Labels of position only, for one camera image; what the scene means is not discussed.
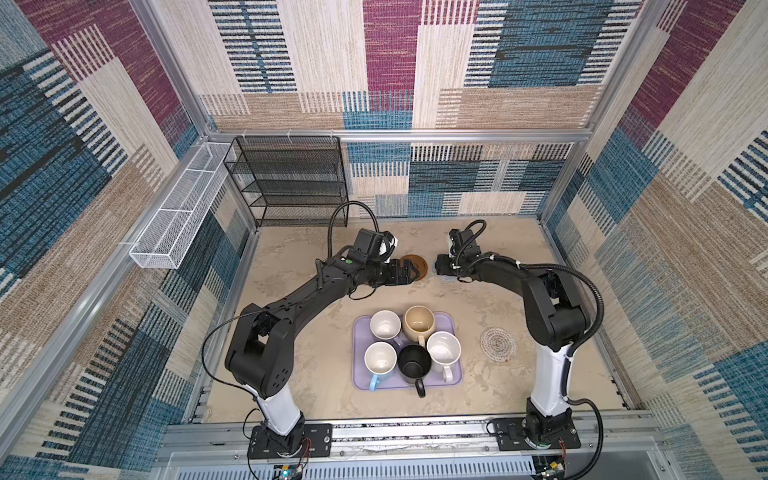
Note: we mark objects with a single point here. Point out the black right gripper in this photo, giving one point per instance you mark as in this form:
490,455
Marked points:
441,265

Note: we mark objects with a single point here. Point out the brown wooden round coaster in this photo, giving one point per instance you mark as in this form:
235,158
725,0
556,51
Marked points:
414,267

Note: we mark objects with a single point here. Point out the white wire mesh wall basket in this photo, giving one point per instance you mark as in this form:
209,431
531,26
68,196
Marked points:
165,241

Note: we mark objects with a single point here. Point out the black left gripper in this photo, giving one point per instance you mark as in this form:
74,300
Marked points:
404,273

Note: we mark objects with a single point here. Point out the beige ceramic mug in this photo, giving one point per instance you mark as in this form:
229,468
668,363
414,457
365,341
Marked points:
418,324

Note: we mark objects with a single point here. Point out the white ceramic mug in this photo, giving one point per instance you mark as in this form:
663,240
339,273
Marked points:
445,351

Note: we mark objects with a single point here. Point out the aluminium front rail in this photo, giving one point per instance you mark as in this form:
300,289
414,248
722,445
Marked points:
437,447

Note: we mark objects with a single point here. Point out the light blue handled mug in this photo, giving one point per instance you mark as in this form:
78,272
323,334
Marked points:
380,360

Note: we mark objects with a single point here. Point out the black wire mesh shelf rack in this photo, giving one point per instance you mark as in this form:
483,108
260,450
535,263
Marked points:
285,180

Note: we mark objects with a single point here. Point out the lavender mug white inside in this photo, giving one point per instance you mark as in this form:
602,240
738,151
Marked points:
386,325

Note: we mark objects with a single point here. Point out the clear patterned glass coaster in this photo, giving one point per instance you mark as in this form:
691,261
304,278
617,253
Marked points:
498,344

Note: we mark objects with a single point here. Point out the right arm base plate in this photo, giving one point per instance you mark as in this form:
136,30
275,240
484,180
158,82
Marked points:
510,435

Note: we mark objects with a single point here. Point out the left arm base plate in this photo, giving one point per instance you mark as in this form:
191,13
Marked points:
313,440

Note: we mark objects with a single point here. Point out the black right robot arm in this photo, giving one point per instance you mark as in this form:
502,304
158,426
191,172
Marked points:
563,309

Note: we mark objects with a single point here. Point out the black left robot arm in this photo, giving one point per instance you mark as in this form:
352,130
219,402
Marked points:
261,352

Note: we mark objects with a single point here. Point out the black ceramic mug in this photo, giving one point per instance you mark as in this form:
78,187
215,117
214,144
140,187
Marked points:
414,364

